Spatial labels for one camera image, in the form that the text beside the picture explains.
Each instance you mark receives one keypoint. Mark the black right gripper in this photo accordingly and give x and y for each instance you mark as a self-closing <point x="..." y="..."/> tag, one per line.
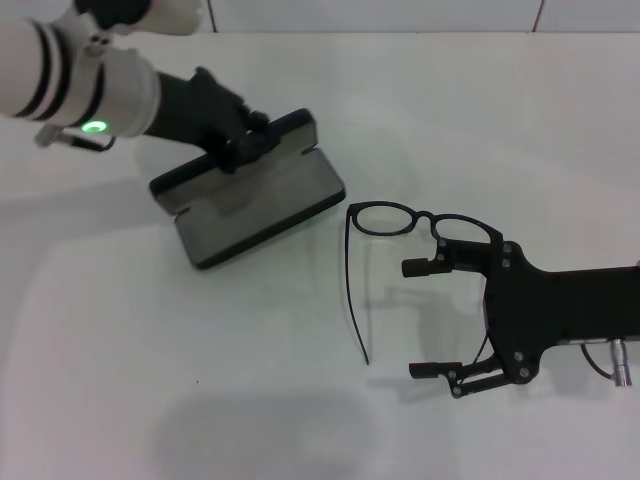
<point x="550" y="305"/>

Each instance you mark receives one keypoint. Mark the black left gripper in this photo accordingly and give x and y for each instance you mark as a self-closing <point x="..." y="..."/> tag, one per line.
<point x="195" y="110"/>

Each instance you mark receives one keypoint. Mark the black glasses case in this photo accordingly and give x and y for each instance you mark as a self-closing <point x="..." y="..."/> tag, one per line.
<point x="260" y="210"/>

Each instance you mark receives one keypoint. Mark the black glasses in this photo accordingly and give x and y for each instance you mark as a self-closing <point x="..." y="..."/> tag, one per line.
<point x="425" y="216"/>

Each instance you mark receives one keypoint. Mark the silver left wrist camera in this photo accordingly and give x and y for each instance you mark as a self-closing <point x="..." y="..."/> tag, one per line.
<point x="165" y="15"/>

